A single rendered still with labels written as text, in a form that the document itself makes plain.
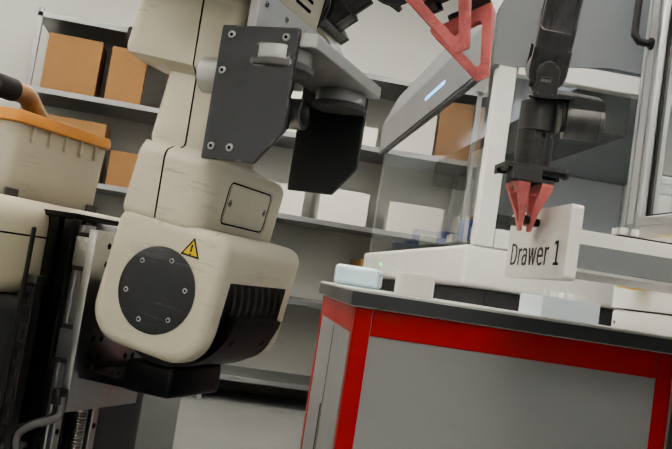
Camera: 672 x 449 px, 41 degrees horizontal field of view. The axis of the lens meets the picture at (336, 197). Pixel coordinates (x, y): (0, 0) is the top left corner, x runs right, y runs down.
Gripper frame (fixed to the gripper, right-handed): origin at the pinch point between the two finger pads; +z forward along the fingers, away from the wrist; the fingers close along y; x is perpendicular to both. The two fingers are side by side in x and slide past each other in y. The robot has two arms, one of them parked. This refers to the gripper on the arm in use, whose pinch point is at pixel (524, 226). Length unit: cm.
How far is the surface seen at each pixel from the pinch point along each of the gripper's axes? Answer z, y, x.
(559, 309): 11.9, 16.8, 27.0
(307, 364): 67, 5, 428
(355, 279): 12, -18, 58
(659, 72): -40, 38, 42
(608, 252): 2.9, 9.8, -9.8
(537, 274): 7.1, 2.9, -0.2
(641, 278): 5.9, 15.2, -9.5
